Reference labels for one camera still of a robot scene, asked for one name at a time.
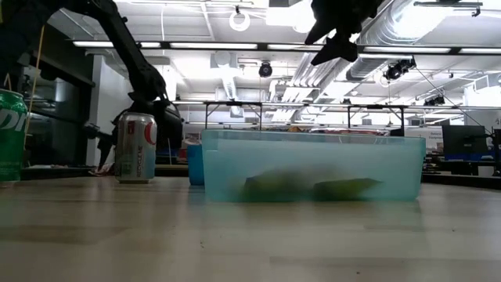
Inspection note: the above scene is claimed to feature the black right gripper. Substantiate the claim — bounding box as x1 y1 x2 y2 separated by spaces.
305 0 387 66

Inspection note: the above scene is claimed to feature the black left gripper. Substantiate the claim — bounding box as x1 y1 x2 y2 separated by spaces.
83 99 185 171

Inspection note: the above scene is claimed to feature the pink candy bar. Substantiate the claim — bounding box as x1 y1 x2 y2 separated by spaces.
88 166 117 177

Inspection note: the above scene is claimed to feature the silver soda can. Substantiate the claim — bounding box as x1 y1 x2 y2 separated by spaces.
114 112 158 185

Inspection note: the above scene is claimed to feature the yellow candy pack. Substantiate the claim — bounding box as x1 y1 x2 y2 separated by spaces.
312 178 383 203
240 172 314 203

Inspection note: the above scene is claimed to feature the black ceiling spotlight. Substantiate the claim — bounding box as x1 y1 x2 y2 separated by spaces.
258 61 274 79

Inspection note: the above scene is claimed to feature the blue plastic bin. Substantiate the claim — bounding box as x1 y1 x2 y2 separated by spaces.
186 143 206 186

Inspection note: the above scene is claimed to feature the green soda can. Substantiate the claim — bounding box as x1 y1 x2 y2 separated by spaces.
0 89 29 184

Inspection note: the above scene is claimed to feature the long ceiling light strip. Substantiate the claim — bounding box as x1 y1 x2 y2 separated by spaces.
171 99 501 111
72 40 501 56

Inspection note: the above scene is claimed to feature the teal translucent plastic bin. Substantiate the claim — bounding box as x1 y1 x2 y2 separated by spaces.
200 128 427 203

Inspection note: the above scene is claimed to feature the black computer monitor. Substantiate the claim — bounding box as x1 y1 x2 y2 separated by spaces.
442 125 488 162

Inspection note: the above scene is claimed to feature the silver ventilation duct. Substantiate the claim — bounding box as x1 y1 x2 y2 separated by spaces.
346 0 427 81

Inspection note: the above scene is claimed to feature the white ceiling ring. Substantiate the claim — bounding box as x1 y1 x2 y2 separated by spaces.
228 10 252 33

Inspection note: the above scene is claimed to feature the yellow extension cord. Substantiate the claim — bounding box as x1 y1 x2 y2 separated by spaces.
2 25 46 148

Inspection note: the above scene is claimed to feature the black ceiling rail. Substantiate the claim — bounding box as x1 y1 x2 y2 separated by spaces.
413 0 485 17

